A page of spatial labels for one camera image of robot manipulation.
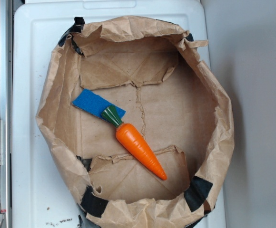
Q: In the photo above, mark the blue flat sponge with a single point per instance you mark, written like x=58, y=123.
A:
x=94, y=104

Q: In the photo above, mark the orange plastic toy carrot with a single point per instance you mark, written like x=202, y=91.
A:
x=132, y=140

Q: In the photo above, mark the brown paper bag bin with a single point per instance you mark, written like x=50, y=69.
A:
x=152, y=70

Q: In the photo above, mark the white plastic bin lid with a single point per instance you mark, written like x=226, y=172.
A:
x=40, y=198

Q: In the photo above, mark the aluminium frame rail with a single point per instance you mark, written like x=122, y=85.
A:
x=6, y=48

